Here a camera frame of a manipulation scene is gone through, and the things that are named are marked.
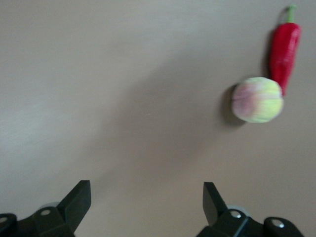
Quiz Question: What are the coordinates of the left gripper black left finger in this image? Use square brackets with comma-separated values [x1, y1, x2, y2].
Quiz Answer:
[18, 180, 91, 237]

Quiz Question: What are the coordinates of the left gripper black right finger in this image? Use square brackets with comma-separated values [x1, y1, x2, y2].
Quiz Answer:
[197, 182, 250, 237]

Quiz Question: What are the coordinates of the yellow pink peach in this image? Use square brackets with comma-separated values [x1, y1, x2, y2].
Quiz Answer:
[231, 77, 284, 123]

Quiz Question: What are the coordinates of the red chili pepper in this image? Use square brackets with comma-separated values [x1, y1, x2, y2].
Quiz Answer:
[269, 4, 303, 97]

